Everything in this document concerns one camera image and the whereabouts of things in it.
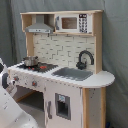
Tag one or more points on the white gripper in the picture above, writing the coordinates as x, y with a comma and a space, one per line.
8, 84

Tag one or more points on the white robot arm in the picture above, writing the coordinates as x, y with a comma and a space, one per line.
11, 114

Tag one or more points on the wooden toy kitchen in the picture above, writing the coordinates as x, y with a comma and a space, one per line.
81, 51

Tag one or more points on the left red stove knob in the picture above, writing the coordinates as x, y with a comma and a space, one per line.
16, 78

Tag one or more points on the red stove knob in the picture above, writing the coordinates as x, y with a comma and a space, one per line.
16, 78
34, 83

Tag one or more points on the right red stove knob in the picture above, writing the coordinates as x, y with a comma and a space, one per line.
34, 83

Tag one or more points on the small metal pot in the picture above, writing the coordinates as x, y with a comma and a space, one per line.
30, 60

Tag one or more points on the black stovetop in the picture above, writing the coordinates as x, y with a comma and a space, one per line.
40, 67

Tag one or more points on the grey backdrop curtain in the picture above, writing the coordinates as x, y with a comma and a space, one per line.
115, 43

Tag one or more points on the grey ice dispenser panel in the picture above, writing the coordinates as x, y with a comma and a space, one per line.
62, 105

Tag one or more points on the silver range hood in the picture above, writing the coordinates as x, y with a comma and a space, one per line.
39, 26

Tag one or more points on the grey sink basin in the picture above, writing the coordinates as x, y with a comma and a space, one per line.
73, 74

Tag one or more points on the toy microwave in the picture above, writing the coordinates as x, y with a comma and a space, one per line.
73, 23

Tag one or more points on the grey cabinet door handle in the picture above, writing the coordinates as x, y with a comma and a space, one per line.
49, 110

